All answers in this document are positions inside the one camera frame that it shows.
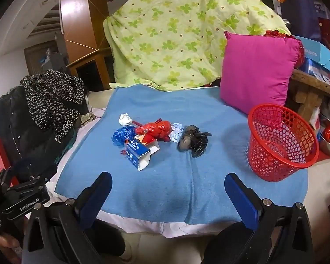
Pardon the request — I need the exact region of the rough wooden table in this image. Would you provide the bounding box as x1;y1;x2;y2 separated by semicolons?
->
287;69;330;121

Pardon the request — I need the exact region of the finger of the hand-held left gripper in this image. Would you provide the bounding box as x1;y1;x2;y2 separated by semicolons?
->
12;158;58;183

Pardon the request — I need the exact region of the shiny red bag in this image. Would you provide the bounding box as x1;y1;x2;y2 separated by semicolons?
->
264;30;305;69

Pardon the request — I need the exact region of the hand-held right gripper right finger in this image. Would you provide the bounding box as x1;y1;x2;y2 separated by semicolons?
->
224;173;314;264

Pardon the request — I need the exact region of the steel basin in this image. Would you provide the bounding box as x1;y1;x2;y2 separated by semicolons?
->
319;132;330;157

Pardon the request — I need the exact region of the light blue cardboard box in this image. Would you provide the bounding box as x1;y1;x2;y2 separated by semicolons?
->
293;35;330;74

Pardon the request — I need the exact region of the navy tote bag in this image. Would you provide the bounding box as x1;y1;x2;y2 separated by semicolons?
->
276;0;323;42

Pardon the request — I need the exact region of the white paper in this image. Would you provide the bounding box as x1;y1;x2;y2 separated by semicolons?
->
118;113;132;127

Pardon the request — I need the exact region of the red plastic mesh basket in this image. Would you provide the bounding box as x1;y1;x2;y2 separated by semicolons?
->
247;104;319;182

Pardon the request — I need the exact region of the green floral quilt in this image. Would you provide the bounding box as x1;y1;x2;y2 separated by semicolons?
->
103;0;292;92

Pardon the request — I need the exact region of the person's left hand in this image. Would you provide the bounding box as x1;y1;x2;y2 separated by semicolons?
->
0;234;24;263

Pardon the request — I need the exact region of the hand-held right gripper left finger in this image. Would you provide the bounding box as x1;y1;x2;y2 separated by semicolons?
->
21;171;113;264

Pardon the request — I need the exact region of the black jacket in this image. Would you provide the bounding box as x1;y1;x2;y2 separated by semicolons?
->
0;86;83;168

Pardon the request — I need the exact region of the pink pillow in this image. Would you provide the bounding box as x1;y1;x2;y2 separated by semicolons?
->
219;31;303;115

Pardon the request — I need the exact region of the blue white carton box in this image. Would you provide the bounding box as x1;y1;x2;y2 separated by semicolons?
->
125;137;160;171

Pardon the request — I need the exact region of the blue towel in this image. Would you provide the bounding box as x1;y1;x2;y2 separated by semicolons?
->
54;85;308;225

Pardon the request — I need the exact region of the blue white packet box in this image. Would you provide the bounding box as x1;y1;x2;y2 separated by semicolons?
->
305;58;330;83

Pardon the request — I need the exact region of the black plastic bag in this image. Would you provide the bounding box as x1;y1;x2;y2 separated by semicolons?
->
177;125;213;158

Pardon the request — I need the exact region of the pale plastic wrapper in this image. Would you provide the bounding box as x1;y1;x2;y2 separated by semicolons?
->
169;123;185;143

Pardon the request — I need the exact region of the blue plastic bag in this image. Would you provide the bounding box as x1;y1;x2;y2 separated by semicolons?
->
112;126;136;147

